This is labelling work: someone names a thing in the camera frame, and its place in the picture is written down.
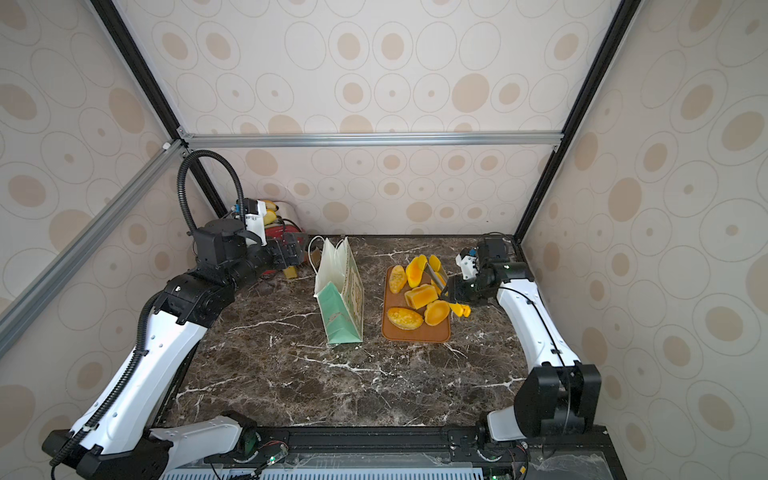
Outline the round bread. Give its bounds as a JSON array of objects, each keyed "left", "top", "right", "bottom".
[{"left": 424, "top": 300, "right": 452, "bottom": 326}]

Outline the bread slice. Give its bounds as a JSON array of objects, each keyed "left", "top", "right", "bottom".
[
  {"left": 405, "top": 255, "right": 428, "bottom": 289},
  {"left": 428, "top": 255, "right": 445, "bottom": 283}
]

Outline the paper bag green white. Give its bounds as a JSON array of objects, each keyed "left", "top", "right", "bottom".
[{"left": 308, "top": 235, "right": 364, "bottom": 345}]

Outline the square toast bread piece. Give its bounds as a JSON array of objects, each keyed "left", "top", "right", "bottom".
[{"left": 404, "top": 284, "right": 439, "bottom": 310}]

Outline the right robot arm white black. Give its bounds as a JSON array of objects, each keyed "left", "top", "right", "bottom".
[{"left": 447, "top": 256, "right": 602, "bottom": 442}]

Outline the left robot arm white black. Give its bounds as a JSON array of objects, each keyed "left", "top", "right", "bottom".
[{"left": 43, "top": 217, "right": 308, "bottom": 479}]

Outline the toast slice in toaster front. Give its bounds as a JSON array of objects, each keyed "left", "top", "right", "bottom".
[{"left": 264, "top": 210, "right": 277, "bottom": 226}]

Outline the brown cutting board tray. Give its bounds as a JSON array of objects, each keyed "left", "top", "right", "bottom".
[{"left": 381, "top": 266, "right": 453, "bottom": 343}]

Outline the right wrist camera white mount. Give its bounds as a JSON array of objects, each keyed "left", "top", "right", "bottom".
[{"left": 456, "top": 236, "right": 510, "bottom": 280}]

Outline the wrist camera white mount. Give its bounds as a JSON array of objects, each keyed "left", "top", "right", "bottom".
[
  {"left": 234, "top": 198, "right": 267, "bottom": 246},
  {"left": 456, "top": 236, "right": 510, "bottom": 280}
]

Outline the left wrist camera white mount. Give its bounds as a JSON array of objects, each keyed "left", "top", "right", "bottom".
[{"left": 234, "top": 198, "right": 267, "bottom": 246}]

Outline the black corrugated cable hose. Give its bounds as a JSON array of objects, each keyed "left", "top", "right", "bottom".
[{"left": 176, "top": 149, "right": 247, "bottom": 235}]

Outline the aluminium frame bar back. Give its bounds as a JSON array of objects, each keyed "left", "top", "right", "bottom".
[{"left": 184, "top": 130, "right": 563, "bottom": 149}]

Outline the aluminium frame bar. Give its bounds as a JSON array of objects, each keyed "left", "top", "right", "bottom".
[
  {"left": 184, "top": 130, "right": 563, "bottom": 149},
  {"left": 1, "top": 139, "right": 183, "bottom": 354}
]

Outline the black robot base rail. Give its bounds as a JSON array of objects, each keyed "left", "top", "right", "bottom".
[{"left": 164, "top": 424, "right": 626, "bottom": 479}]

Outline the aluminium frame bar left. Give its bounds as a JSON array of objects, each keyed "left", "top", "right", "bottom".
[{"left": 1, "top": 139, "right": 183, "bottom": 354}]

